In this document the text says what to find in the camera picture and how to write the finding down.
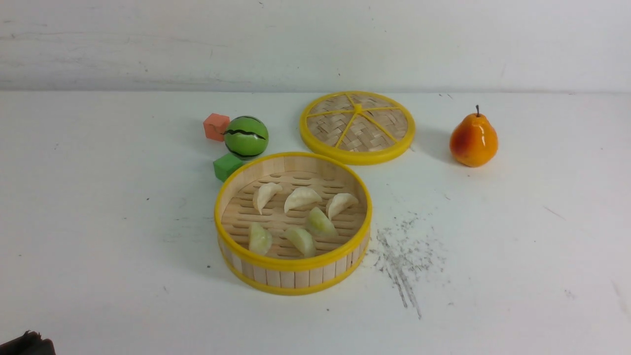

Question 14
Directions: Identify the green foam cube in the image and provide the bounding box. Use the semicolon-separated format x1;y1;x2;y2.
212;153;244;182

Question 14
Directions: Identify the orange yellow toy pear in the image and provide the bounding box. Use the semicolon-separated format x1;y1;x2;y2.
449;105;499;168

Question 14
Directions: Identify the bamboo steamer tray yellow rim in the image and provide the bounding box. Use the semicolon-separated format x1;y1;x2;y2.
214;151;373;296

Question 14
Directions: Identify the orange foam cube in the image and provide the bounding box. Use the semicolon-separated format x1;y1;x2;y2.
203;113;231;142

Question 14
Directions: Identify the pale green dumpling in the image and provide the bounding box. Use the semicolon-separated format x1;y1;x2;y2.
306;207;339;239
248;222;273;256
283;228;316;258

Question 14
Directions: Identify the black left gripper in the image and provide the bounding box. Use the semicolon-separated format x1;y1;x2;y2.
0;331;56;355

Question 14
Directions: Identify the woven bamboo steamer lid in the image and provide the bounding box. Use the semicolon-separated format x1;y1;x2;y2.
298;91;416;166

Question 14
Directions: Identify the green striped watermelon ball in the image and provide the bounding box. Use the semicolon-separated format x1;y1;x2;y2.
223;115;270;160

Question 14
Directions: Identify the white dumpling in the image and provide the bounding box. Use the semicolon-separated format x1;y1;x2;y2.
284;187;323;214
325;193;359;220
252;182;282;215

